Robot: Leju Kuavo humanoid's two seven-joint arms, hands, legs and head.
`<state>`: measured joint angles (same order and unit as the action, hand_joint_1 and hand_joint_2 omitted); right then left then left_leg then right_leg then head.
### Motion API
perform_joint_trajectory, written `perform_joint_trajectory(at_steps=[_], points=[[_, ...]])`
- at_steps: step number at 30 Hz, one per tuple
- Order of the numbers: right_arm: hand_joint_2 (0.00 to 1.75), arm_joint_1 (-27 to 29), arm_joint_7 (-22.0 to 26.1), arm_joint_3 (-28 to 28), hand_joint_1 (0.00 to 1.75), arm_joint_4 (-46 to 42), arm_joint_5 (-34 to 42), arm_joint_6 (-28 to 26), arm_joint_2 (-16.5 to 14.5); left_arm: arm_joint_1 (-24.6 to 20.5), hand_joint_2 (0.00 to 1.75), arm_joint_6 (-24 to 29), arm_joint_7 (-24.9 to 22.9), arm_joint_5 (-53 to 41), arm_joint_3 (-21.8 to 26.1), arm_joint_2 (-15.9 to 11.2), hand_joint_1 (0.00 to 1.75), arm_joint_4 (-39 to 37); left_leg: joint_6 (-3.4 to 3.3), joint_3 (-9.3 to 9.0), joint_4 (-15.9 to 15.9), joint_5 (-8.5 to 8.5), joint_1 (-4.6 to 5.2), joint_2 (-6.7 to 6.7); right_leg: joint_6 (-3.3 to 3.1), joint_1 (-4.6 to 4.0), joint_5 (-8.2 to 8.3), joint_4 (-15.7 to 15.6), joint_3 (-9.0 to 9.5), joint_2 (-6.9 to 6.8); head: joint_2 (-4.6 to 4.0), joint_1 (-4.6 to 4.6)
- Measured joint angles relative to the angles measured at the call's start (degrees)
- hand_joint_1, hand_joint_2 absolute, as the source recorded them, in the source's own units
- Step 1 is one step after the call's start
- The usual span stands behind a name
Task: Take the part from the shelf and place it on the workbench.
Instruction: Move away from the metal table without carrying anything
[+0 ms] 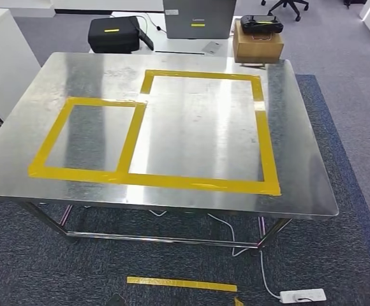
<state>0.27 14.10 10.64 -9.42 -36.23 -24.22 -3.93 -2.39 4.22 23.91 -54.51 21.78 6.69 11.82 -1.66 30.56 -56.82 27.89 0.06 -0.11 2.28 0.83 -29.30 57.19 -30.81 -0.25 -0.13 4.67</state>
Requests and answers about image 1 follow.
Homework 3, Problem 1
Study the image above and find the steel workbench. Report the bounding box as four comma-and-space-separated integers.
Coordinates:
0, 51, 340, 251

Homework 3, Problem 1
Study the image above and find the white desk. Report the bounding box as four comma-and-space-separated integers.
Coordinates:
89, 10, 246, 58

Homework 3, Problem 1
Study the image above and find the grey card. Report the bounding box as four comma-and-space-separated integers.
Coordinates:
202, 41, 224, 55

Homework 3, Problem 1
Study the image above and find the grey laptop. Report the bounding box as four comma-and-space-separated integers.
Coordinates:
162, 0, 238, 40

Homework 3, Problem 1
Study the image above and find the cardboard box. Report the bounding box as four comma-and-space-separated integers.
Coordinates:
233, 20, 285, 64

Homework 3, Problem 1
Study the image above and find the black carry case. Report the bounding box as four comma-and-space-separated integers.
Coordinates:
87, 16, 154, 54

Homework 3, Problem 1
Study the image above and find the black remote controller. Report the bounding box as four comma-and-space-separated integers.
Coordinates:
239, 15, 284, 36

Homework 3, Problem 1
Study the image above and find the black office chair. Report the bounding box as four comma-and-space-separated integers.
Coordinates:
260, 0, 310, 22

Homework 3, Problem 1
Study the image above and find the white power strip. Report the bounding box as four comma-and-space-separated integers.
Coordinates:
279, 288, 327, 305

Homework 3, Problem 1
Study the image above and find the white cabinet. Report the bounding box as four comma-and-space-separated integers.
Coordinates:
0, 8, 42, 123

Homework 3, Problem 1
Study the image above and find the white floor cable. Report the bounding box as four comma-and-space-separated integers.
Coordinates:
260, 251, 283, 301
148, 210, 249, 258

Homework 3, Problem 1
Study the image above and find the black desk cable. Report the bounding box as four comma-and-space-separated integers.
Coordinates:
145, 12, 167, 33

